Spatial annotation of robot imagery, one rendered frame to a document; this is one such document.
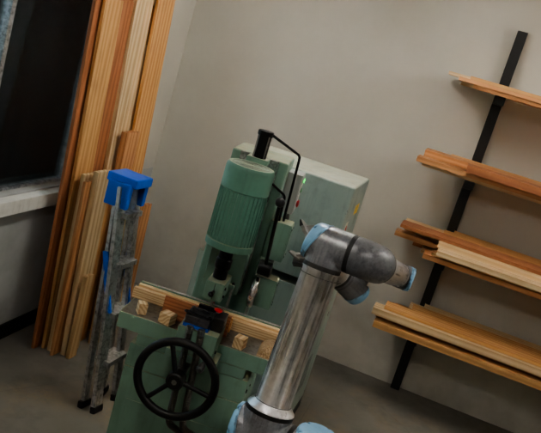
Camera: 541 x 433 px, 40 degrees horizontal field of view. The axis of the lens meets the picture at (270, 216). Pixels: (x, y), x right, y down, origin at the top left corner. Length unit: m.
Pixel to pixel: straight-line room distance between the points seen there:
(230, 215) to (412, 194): 2.44
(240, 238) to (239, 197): 0.15
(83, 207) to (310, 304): 2.05
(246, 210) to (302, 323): 0.55
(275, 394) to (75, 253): 2.07
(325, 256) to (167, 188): 3.23
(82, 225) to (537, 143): 2.73
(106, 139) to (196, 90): 1.09
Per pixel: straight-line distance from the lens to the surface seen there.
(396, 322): 4.51
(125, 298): 3.73
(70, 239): 4.06
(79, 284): 4.12
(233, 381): 2.65
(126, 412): 2.80
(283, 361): 2.20
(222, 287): 2.66
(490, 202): 4.83
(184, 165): 5.21
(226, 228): 2.57
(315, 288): 2.15
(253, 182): 2.52
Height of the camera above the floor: 1.94
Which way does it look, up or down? 13 degrees down
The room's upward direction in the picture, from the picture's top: 17 degrees clockwise
